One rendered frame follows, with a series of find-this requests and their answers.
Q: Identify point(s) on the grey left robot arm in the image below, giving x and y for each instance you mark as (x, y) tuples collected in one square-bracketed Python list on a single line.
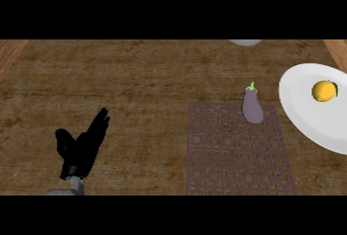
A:
[(74, 188)]

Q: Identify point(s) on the pale grey round object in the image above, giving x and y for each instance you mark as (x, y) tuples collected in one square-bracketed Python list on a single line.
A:
[(245, 42)]

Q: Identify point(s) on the yellow lemon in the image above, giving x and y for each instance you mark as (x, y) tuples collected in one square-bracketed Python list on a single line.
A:
[(323, 91)]

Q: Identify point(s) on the brown lattice placemat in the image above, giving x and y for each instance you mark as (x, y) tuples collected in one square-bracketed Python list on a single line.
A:
[(239, 153)]

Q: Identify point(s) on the white plate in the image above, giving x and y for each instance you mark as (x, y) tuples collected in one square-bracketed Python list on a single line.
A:
[(311, 113)]

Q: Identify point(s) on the purple eggplant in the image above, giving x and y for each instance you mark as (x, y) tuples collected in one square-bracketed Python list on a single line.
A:
[(251, 107)]

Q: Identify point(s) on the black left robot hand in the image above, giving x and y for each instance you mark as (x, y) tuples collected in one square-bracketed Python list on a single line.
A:
[(83, 147)]

